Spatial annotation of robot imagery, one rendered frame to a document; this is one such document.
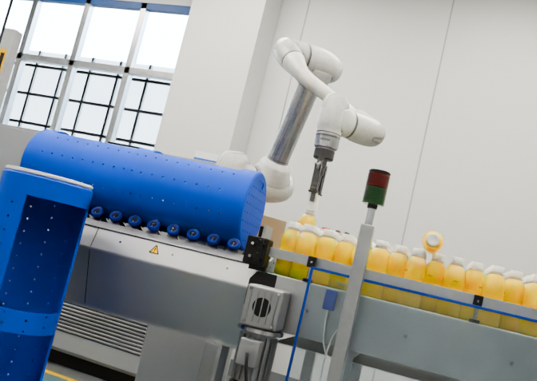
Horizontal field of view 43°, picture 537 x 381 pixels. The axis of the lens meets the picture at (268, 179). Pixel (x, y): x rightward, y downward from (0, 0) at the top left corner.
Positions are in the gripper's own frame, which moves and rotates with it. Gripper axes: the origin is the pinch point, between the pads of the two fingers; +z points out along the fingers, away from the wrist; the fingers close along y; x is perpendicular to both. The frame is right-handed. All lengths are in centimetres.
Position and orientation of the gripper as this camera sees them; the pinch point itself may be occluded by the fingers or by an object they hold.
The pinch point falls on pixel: (312, 203)
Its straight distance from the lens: 245.8
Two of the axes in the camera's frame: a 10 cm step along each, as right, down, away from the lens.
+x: 9.5, 1.9, -2.6
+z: -2.3, 9.7, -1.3
